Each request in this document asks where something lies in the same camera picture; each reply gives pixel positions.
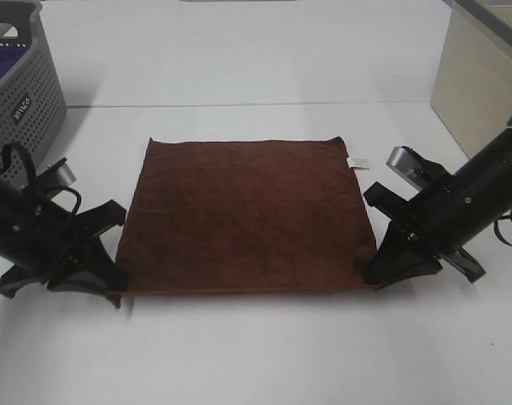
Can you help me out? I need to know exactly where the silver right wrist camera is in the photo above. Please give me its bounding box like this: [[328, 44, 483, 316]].
[[386, 146, 448, 191]]

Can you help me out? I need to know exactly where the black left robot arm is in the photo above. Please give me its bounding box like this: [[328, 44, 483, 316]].
[[0, 142, 128, 299]]

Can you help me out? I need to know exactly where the beige storage box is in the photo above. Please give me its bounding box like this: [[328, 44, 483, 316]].
[[431, 1, 512, 156]]

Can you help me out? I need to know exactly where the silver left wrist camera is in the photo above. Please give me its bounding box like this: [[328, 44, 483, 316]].
[[44, 158, 77, 186]]

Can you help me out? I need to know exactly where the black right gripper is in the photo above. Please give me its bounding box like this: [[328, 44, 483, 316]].
[[362, 182, 486, 289]]

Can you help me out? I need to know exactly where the brown square towel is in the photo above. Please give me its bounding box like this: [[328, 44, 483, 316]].
[[108, 137, 376, 301]]

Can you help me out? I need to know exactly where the grey perforated plastic basket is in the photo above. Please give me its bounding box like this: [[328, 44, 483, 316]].
[[0, 1, 67, 165]]

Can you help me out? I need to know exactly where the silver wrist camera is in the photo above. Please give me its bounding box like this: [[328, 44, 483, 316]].
[[386, 146, 448, 191], [44, 158, 77, 186]]

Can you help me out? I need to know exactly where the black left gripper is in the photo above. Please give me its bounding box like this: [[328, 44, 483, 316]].
[[0, 200, 127, 297]]

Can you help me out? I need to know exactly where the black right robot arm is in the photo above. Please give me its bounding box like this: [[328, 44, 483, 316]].
[[363, 117, 512, 289]]

